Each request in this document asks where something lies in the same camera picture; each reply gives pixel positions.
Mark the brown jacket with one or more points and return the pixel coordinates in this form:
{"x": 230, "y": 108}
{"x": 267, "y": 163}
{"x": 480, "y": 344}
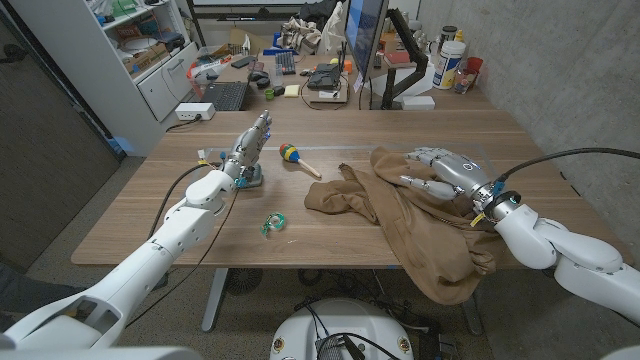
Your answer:
{"x": 425, "y": 240}

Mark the grey table leg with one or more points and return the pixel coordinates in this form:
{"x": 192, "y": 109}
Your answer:
{"x": 214, "y": 300}

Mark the red cup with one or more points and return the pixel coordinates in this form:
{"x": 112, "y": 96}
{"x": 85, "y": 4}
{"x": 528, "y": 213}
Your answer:
{"x": 475, "y": 65}

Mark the beige cloth pile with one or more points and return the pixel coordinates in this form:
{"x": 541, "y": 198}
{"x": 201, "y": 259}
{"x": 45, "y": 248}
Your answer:
{"x": 300, "y": 34}

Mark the yellow sticky note pad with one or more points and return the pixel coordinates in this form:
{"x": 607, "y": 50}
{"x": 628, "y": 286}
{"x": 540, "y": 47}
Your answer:
{"x": 292, "y": 90}

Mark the small green cup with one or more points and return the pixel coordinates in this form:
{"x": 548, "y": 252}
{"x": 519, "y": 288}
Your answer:
{"x": 269, "y": 94}

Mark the black smartphone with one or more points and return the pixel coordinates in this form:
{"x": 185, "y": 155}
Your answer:
{"x": 243, "y": 62}

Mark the flat white box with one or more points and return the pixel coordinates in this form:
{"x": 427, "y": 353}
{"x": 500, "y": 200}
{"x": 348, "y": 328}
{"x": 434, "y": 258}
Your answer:
{"x": 418, "y": 102}

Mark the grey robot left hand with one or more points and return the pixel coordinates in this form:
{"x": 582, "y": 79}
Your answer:
{"x": 247, "y": 147}

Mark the white and orange bag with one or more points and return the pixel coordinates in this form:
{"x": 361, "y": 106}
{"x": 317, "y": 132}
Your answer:
{"x": 207, "y": 70}

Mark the white shelf cabinet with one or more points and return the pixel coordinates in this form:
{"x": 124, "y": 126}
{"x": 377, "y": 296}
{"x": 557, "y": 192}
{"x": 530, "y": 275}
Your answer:
{"x": 100, "y": 75}

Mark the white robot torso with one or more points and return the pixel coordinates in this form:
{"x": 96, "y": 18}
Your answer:
{"x": 345, "y": 325}

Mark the black-framed whiteboard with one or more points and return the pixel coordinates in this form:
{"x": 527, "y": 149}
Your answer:
{"x": 250, "y": 2}

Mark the striped wooden maraca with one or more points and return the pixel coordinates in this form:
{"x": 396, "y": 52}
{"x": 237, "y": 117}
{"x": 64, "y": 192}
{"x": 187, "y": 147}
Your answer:
{"x": 288, "y": 151}

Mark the blue and white box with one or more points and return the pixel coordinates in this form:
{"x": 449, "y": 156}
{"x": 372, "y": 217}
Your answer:
{"x": 447, "y": 65}

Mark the white cloth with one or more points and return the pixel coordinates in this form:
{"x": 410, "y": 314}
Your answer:
{"x": 334, "y": 27}

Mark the white power strip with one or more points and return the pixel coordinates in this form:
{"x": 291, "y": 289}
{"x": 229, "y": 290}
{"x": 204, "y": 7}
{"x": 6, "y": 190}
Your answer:
{"x": 194, "y": 111}

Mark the black router box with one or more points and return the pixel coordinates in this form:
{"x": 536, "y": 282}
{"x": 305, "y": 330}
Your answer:
{"x": 324, "y": 76}

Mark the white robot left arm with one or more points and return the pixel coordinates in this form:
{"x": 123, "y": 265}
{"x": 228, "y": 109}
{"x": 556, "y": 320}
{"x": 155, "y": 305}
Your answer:
{"x": 175, "y": 230}

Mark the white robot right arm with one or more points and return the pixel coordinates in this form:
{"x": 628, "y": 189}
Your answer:
{"x": 575, "y": 250}

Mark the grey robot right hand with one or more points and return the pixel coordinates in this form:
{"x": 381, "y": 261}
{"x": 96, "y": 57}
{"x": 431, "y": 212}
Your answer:
{"x": 460, "y": 172}

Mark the black computer monitor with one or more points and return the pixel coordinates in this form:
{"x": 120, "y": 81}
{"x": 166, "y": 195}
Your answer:
{"x": 362, "y": 30}

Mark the black keyboard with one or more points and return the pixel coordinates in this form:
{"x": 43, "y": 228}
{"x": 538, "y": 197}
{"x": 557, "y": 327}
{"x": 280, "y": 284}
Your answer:
{"x": 285, "y": 63}
{"x": 225, "y": 96}

